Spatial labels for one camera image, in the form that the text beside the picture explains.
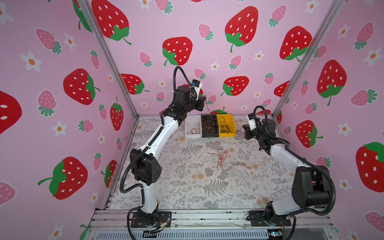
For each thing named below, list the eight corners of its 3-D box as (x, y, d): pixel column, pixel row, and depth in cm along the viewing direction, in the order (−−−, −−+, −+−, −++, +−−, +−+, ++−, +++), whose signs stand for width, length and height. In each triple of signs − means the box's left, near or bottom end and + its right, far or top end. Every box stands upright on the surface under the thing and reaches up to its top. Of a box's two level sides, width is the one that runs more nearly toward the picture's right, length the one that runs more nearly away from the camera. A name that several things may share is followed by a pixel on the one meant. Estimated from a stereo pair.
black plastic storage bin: (201, 137, 107) (201, 132, 103) (201, 119, 119) (201, 114, 115) (218, 137, 107) (218, 132, 103) (216, 119, 119) (216, 114, 115)
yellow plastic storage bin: (218, 136, 107) (219, 132, 104) (216, 118, 119) (217, 114, 116) (235, 136, 107) (237, 132, 104) (231, 118, 119) (233, 114, 116)
